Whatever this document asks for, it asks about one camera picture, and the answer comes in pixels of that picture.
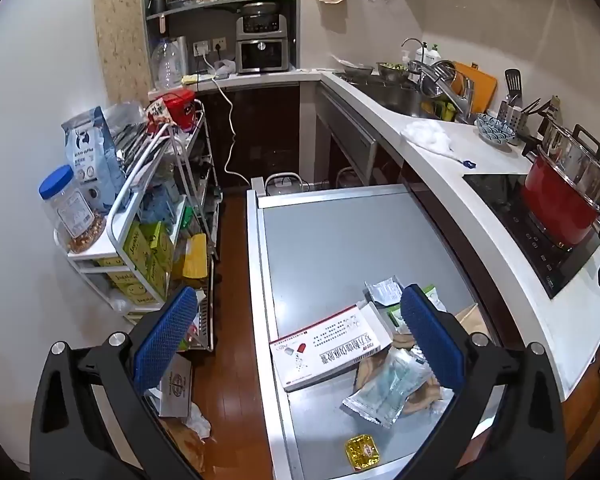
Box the white cloth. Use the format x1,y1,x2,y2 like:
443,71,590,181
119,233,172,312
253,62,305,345
400,119,461,158

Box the grey wall shelf unit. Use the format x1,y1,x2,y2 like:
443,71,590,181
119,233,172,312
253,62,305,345
142,0,301,81

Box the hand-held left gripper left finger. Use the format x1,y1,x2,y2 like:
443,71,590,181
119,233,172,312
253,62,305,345
30,285,206,480

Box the large clear water bottle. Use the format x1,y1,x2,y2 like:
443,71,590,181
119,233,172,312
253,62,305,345
150,37,188,91

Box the white metal storage rack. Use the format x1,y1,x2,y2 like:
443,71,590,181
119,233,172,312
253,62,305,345
54,100,221,351

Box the glass pot lid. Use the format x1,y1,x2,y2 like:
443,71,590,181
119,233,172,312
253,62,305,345
420,60,458,98

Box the white power cable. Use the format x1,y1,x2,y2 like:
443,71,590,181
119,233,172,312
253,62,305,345
200,50,253,183

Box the steel bowl with greens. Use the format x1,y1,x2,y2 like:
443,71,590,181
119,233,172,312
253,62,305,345
376,61,411,83

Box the yellow plastic bag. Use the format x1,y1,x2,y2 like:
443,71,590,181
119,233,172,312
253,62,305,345
182,234,208,288

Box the plastic jar with blue lid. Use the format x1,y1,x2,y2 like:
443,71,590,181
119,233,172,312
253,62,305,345
38,165,108,255

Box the chrome kitchen faucet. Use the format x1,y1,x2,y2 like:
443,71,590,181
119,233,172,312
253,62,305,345
407,60,476,123

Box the red cooking pot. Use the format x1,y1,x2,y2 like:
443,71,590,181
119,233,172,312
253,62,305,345
522,152,600,251

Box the white and red medicine box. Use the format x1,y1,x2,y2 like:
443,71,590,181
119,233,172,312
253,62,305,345
269,301,398,392

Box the grey printed paper bag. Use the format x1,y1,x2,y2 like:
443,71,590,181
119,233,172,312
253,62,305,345
157,352,196,418

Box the brown paper bag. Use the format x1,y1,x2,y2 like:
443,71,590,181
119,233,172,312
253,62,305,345
355,302,493,416

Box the blue coffee bag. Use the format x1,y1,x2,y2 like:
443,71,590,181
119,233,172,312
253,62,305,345
61,106,131,211

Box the red plastic container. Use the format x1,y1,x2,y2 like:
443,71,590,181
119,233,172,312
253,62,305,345
147,89,198,128

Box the stack of yellow boxes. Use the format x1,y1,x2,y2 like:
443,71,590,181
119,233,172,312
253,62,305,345
95,222,176,306

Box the small gold foil packet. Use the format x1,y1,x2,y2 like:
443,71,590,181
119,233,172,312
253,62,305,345
344,433,384,472

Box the black induction cooktop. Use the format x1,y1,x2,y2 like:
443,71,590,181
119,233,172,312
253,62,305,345
462,172,600,301

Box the clear plastic sachet packet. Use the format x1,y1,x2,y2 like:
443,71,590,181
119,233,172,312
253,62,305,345
342,347,433,428

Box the stainless steel sink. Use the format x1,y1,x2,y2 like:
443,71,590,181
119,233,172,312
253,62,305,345
332,72,451,121

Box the blue patterned bowl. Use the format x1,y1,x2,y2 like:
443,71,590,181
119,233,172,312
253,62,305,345
475,112,518,147

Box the steel utensil holder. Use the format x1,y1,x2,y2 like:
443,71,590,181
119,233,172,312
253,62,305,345
495,100,528,133

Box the green and white packet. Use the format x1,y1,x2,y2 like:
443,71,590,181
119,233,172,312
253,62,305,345
420,284,447,313

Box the black slotted spatula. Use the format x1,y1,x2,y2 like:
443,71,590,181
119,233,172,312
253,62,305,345
504,68,523,108

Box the grey air fryer oven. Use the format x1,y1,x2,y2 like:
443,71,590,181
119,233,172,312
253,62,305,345
235,2,291,75

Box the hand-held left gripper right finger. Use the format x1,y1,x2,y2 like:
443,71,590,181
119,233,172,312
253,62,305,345
390,284,566,480

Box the small silver sachet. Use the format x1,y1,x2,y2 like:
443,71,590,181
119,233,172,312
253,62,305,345
364,275,405,306

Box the orange cutting board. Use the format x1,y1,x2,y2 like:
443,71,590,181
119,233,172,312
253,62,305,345
450,61,498,116

